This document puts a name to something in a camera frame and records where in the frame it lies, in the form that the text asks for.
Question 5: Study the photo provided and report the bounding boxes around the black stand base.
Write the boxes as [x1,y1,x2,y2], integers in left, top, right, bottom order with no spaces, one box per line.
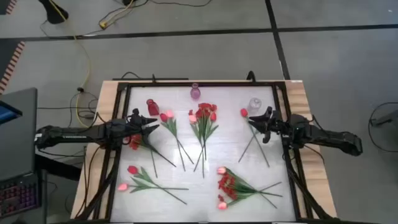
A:
[37,0,70,25]

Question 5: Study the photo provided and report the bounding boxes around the purple glass vase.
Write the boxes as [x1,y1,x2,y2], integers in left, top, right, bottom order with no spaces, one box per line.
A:
[190,82,201,101]

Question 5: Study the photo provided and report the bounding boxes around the yellow cable with plug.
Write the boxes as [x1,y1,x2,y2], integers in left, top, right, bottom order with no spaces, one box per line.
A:
[98,0,137,30]

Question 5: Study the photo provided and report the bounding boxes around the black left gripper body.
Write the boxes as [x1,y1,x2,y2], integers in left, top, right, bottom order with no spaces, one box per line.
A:
[124,108,146,141]

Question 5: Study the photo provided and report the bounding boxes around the red ribbed glass vase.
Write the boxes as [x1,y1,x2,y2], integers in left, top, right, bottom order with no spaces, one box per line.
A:
[146,98,160,117]

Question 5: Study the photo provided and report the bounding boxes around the gray laptop lid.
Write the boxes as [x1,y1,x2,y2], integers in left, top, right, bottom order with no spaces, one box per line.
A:
[0,87,39,182]

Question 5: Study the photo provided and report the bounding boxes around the lit computer screen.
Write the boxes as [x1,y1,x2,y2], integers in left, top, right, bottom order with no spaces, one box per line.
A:
[0,100,23,126]

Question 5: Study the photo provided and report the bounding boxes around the black looped floor cable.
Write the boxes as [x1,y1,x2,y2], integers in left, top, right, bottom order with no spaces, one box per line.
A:
[368,101,398,153]

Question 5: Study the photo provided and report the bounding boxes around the clear cut-glass vase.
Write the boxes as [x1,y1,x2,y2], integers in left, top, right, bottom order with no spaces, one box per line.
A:
[248,97,262,113]

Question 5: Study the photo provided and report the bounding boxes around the red tulip stems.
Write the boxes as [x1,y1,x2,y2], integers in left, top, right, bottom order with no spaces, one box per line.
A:
[74,81,335,224]

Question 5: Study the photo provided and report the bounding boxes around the backlit black keyboard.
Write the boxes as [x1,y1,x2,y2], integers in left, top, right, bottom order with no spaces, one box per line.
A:
[0,172,43,218]

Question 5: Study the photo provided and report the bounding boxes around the hazard-striped black floor mat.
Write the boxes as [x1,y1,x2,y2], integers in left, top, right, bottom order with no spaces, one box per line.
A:
[0,0,19,16]
[0,40,26,94]

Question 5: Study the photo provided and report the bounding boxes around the black desk bar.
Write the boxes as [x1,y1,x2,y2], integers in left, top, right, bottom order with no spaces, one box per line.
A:
[34,152,82,182]

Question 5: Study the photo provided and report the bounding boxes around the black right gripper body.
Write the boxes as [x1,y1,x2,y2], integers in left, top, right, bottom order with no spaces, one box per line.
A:
[262,106,293,144]

